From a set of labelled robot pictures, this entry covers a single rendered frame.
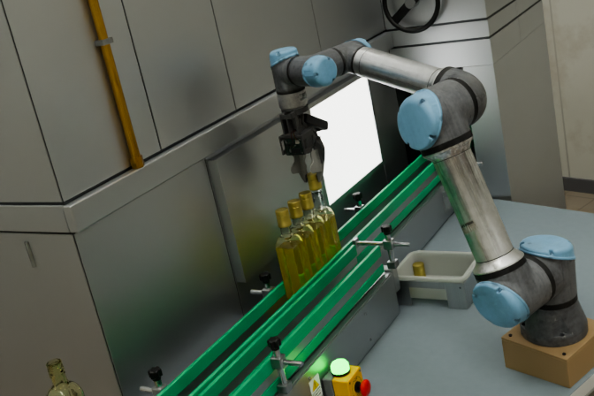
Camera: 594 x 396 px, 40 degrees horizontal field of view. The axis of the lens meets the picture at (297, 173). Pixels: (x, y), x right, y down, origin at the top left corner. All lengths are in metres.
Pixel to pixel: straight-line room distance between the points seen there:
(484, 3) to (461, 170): 1.20
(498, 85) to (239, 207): 1.18
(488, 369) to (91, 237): 0.97
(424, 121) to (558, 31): 3.20
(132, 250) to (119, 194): 0.14
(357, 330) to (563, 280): 0.54
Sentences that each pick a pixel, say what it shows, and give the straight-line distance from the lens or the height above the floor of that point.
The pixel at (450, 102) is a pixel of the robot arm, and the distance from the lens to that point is 1.76.
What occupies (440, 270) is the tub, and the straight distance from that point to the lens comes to 2.49.
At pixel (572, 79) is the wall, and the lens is 4.91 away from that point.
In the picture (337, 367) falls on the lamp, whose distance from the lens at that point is 1.97.
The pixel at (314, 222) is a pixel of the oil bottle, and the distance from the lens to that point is 2.18.
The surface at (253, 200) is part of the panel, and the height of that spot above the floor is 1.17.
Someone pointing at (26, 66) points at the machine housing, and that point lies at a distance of 1.69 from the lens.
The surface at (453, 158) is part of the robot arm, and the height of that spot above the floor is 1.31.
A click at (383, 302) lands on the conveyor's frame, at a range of 2.25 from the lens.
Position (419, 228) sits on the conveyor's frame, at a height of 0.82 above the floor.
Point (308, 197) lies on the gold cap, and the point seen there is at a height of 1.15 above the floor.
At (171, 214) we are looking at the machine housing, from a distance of 1.98.
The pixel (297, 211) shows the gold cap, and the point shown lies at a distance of 2.13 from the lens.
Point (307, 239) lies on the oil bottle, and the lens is 2.14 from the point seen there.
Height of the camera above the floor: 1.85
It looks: 17 degrees down
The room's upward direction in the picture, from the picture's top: 12 degrees counter-clockwise
